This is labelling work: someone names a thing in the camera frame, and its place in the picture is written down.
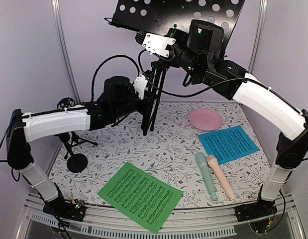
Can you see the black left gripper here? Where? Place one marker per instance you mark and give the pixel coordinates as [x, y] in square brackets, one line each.
[149, 101]

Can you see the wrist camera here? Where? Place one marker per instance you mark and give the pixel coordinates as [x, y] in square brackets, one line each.
[155, 44]
[140, 85]

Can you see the black shock-mount tripod stand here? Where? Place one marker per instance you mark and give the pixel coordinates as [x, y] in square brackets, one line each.
[72, 118]

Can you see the blue sheet music paper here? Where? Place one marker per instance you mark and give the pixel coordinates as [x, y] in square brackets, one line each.
[228, 145]

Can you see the green sheet music paper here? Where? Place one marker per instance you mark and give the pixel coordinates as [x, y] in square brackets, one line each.
[141, 197]

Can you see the pink plate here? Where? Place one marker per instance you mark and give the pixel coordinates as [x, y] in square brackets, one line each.
[205, 119]

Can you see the black music stand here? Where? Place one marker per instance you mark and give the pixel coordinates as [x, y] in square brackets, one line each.
[158, 16]

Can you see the aluminium front rail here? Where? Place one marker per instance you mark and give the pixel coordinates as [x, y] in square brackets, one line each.
[87, 221]

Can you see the pink toy microphone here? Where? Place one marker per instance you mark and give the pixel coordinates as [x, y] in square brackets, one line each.
[214, 165]

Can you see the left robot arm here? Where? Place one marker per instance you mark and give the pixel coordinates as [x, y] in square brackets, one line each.
[22, 131]

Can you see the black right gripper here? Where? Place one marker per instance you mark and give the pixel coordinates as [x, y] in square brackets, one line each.
[177, 33]

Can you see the black round-base mic stand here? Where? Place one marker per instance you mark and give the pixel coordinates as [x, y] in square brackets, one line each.
[76, 162]

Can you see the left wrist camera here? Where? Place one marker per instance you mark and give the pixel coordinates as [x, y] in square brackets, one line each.
[140, 85]

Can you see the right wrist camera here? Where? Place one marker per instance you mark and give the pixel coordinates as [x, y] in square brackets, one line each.
[155, 44]

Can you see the teal toy microphone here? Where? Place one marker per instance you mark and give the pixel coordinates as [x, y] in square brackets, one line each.
[203, 166]

